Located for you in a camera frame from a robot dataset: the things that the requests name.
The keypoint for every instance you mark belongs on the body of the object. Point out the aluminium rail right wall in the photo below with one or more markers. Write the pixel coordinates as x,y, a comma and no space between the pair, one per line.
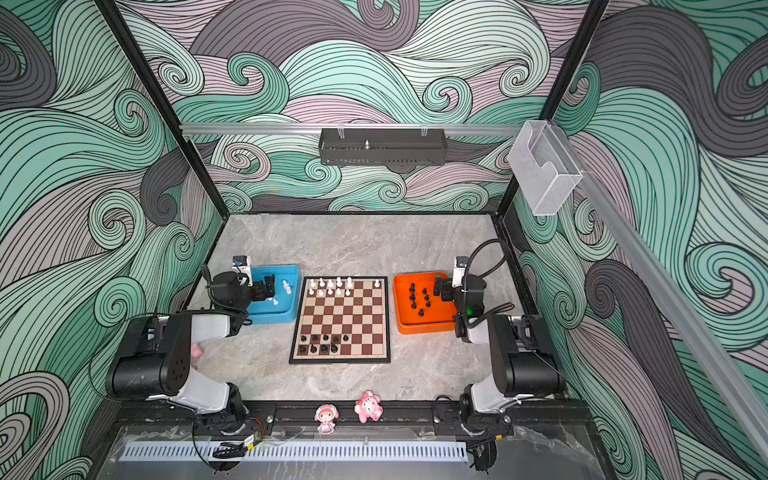
614,204

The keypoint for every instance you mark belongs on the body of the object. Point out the white slotted cable duct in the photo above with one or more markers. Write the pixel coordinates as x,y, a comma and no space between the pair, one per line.
304,451

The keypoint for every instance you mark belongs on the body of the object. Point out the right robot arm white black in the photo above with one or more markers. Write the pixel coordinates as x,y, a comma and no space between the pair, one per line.
524,365

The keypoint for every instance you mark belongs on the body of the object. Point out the pink hooded doll figurine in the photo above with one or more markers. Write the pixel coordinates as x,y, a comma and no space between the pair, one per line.
326,415

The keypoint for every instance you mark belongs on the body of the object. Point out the blue plastic tray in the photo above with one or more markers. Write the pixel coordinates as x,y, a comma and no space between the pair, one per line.
282,307

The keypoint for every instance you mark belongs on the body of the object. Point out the clear acrylic wall holder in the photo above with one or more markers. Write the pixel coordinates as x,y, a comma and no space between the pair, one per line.
545,165

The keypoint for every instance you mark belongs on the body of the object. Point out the aluminium rail wall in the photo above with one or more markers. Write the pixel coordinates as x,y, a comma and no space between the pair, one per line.
614,204
275,128

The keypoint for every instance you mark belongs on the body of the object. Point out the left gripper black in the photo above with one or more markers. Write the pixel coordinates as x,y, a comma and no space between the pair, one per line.
265,288

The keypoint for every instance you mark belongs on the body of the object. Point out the black perforated wall shelf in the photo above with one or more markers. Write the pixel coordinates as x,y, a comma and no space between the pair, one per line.
402,148

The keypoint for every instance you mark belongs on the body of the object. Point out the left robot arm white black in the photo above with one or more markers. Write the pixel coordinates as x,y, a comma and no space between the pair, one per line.
153,360

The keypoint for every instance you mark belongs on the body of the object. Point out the aluminium rail back wall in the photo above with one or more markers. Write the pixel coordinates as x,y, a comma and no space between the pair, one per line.
275,128

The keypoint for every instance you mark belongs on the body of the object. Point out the folding chessboard brown cream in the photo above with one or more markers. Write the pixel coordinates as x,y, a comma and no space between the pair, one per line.
342,320

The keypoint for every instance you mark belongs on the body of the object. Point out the pink pig plush figurine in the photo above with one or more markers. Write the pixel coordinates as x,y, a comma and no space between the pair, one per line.
368,408

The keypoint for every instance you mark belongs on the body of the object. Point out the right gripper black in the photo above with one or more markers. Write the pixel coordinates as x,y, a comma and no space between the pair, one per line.
447,289

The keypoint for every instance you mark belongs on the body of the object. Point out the orange plastic tray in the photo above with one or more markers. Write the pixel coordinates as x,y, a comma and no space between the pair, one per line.
417,310

